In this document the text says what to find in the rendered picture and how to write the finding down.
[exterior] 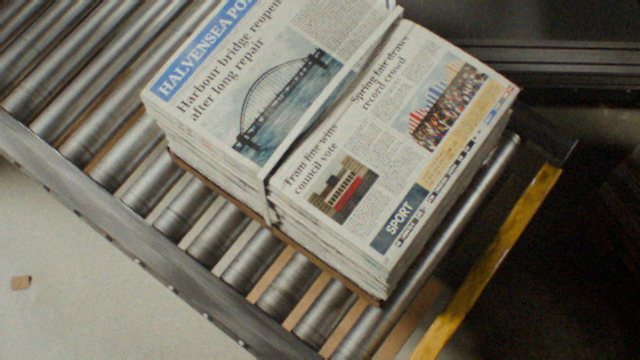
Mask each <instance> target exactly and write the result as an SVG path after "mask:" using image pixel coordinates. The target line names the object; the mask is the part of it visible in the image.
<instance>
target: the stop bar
mask: <svg viewBox="0 0 640 360"><path fill-rule="evenodd" d="M561 172H562V170H561V168H559V166H557V165H556V164H554V163H553V162H551V161H549V160H546V161H545V162H544V163H543V165H542V166H541V168H540V169H539V170H538V172H537V173H536V175H535V177H534V179H533V180H532V182H531V183H530V184H529V186H528V187H527V189H526V190H525V192H524V193H523V195H522V196H521V197H520V199H519V200H518V202H517V203H516V205H515V206H514V208H513V209H512V210H511V212H510V213H509V215H508V216H507V218H506V219H505V221H504V222H503V223H502V225H501V226H500V228H499V229H498V231H497V232H496V234H495V235H494V236H493V238H492V239H491V241H490V242H489V244H488V245H487V247H486V248H485V249H484V252H483V253H481V255H480V256H479V258H478V259H477V261H476V262H475V263H474V265H473V266H472V268H471V269H470V271H469V272H468V274H467V275H466V276H465V278H464V279H463V281H462V282H461V284H460V285H459V287H458V288H457V289H456V291H455V292H454V294H453V295H452V297H451V298H450V300H449V301H448V302H447V304H446V305H445V307H444V308H443V310H442V311H441V313H440V314H439V315H438V317H437V318H436V320H435V321H434V323H433V324H432V326H431V327H430V328H429V330H428V331H427V333H426V334H425V336H424V337H423V340H422V341H421V342H420V344H418V345H417V347H416V348H415V350H414V351H413V353H412V354H411V355H410V357H409V358H408V360H436V358H437V357H438V355H439V354H440V352H441V351H442V349H443V348H444V346H445V345H446V343H447V342H448V340H449V339H450V338H451V336H452V335H453V333H454V332H455V330H456V329H457V327H458V326H459V324H460V323H461V321H462V320H463V318H464V317H465V315H466V314H467V312H468V311H469V310H470V308H471V307H472V305H473V304H474V302H475V301H476V299H477V298H478V296H479V295H480V293H481V292H482V290H483V289H484V287H485V286H486V284H487V283H488V282H489V280H490V279H491V277H492V276H493V274H494V273H495V271H496V270H497V268H498V267H499V265H500V264H501V262H502V261H503V260H504V258H505V257H506V255H507V254H508V253H509V251H510V250H511V248H512V247H513V245H514V244H515V242H516V241H517V239H518V238H519V236H520V235H521V233H522V232H523V230H524V229H525V227H526V226H527V225H528V223H529V222H530V220H531V219H532V217H533V216H534V214H535V213H536V211H537V210H538V208H539V209H540V208H541V207H542V206H543V201H544V199H545V198H546V197H547V195H548V194H549V192H550V191H551V189H552V188H553V186H554V185H555V183H556V182H557V180H558V179H559V175H560V173H561Z"/></svg>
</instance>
